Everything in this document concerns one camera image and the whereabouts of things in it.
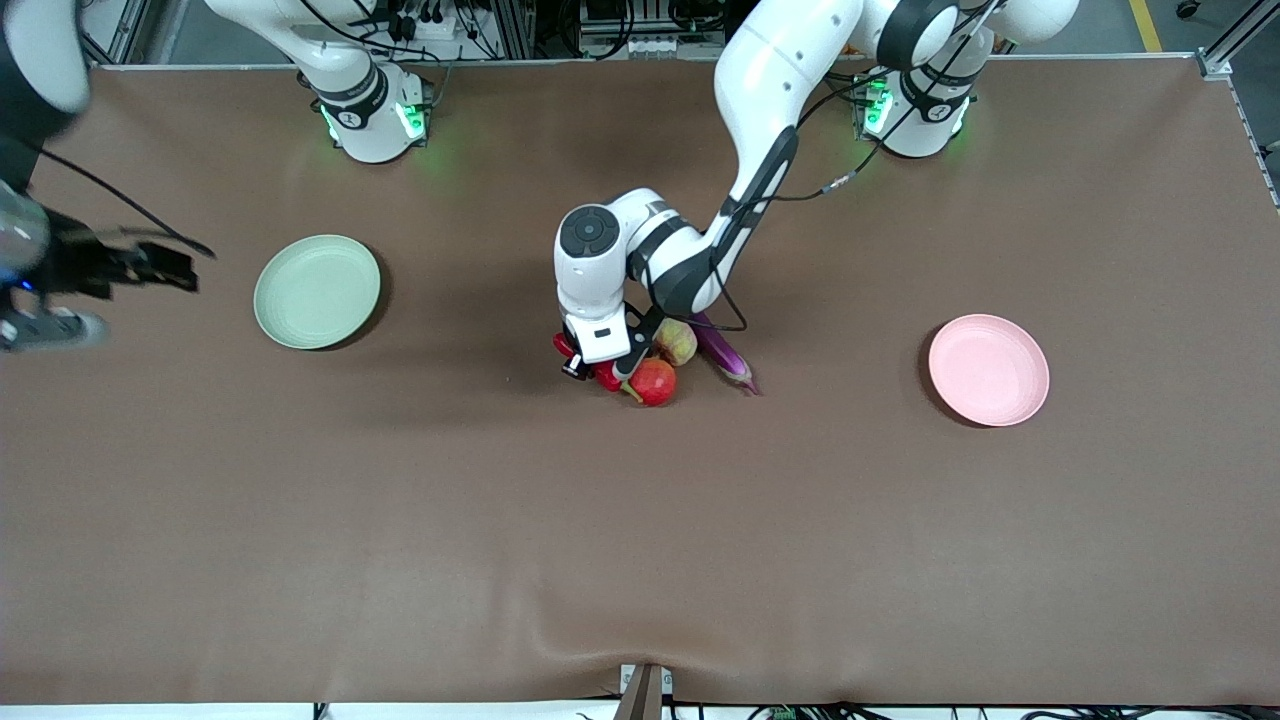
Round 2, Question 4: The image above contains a red chili pepper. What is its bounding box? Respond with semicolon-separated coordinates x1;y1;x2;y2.
553;332;626;392

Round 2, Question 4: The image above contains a red round apple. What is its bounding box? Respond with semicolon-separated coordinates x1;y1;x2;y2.
625;357;679;408

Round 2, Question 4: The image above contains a yellow pink peach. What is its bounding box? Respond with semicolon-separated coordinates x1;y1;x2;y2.
652;317;699;367

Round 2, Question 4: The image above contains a long purple eggplant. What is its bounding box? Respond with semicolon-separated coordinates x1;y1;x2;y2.
688;310;763;398

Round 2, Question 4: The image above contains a pale green round plate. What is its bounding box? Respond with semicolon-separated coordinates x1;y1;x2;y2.
253;234;382;351

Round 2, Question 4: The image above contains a brown table cover sheet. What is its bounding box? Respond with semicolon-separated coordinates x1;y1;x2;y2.
0;55;1280;706

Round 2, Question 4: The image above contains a grey metal equipment rack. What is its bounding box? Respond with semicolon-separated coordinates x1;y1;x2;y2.
578;0;723;59

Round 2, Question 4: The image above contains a pink round plate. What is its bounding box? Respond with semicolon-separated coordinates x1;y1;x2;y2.
928;314;1051;428

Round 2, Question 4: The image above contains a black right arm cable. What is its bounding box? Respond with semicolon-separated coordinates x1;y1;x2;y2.
20;135;217;259

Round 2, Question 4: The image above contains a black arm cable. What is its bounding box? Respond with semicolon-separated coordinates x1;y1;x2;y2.
640;60;1001;333
20;135;217;259

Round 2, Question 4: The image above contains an aluminium frame post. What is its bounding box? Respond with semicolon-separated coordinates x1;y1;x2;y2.
85;0;153;66
1198;0;1280;79

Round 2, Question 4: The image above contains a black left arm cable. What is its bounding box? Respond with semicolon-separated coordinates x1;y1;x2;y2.
640;60;1001;333

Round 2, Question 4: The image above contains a metal table edge bracket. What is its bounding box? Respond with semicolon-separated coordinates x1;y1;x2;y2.
615;663;673;720

